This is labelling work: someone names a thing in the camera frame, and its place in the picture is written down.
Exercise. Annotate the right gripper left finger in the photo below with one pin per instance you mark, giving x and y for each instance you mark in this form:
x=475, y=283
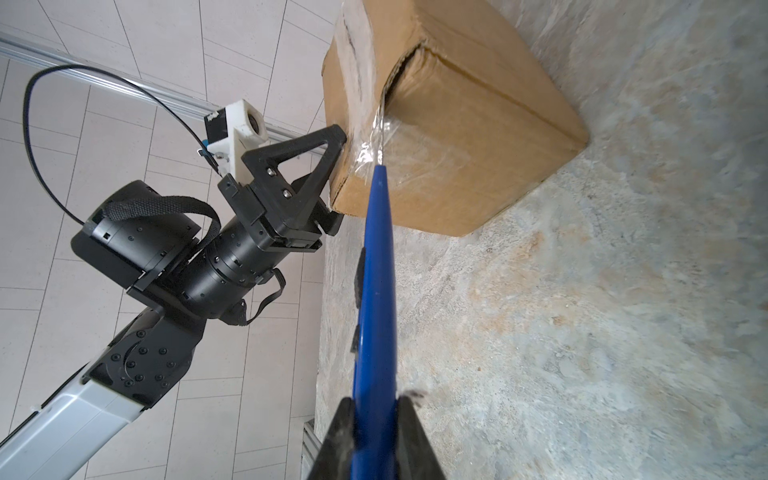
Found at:
x=333, y=461

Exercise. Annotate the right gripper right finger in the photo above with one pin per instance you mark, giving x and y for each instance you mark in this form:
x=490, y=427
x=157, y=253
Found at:
x=415, y=458

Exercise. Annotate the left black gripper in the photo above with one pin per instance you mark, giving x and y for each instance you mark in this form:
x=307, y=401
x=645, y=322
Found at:
x=283, y=208

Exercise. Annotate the blue utility knife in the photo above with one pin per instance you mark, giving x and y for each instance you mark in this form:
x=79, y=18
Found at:
x=374, y=385

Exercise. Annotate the brown taped cardboard box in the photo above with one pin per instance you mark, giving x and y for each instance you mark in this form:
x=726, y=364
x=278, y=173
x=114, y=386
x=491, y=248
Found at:
x=450, y=100

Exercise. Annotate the aluminium front rail frame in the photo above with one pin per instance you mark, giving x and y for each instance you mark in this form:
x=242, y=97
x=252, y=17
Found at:
x=310, y=448

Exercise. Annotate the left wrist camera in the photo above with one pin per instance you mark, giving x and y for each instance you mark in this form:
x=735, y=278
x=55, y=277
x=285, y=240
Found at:
x=231, y=132

